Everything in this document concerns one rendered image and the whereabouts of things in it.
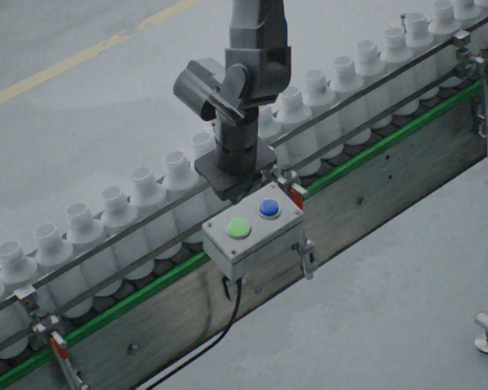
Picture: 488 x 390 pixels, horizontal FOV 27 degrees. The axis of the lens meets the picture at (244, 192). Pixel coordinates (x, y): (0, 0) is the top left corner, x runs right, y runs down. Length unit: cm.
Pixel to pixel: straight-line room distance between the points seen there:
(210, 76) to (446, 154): 76
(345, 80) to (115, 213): 47
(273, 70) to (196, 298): 56
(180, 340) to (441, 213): 163
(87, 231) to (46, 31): 336
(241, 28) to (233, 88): 7
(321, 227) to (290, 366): 106
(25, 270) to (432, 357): 149
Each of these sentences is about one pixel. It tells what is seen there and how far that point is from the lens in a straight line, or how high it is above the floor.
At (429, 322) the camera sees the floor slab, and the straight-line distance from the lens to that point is 289.
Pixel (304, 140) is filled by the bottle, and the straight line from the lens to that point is 174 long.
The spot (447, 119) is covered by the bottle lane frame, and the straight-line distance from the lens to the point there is 194.
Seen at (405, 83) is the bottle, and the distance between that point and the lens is 186.
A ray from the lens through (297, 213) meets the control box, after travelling 155.
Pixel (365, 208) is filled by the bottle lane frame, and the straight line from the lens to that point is 188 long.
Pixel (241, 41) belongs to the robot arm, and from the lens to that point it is 128.
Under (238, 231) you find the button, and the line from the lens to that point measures 152.
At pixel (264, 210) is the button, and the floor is 112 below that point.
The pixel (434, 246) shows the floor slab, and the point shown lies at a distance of 312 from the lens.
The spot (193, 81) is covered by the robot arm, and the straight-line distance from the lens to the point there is 135.
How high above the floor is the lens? 207
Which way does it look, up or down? 37 degrees down
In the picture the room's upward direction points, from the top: 14 degrees counter-clockwise
